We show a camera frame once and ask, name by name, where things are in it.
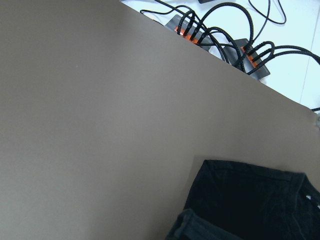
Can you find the black printed t-shirt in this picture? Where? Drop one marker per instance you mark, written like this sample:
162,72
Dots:
231,200

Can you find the grey orange usb hub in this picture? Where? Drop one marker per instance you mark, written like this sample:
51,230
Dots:
187,30
248,62

